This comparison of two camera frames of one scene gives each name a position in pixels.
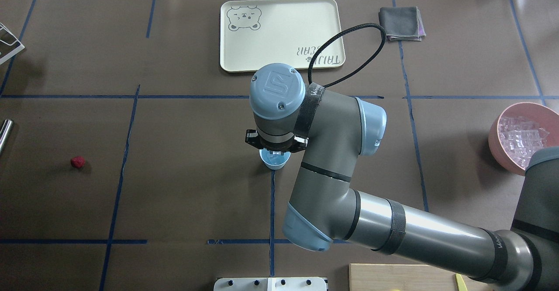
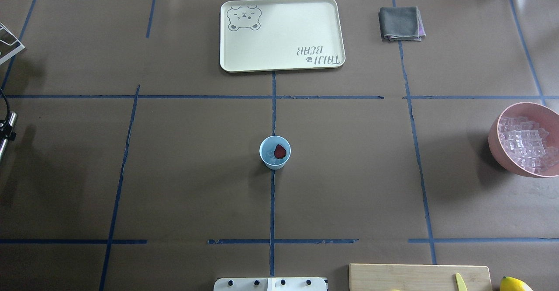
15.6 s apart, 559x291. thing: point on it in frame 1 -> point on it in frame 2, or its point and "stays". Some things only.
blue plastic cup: (274, 160) stays
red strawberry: (77, 162) -> (280, 152)
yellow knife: (461, 285) stays
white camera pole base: (270, 284) stays
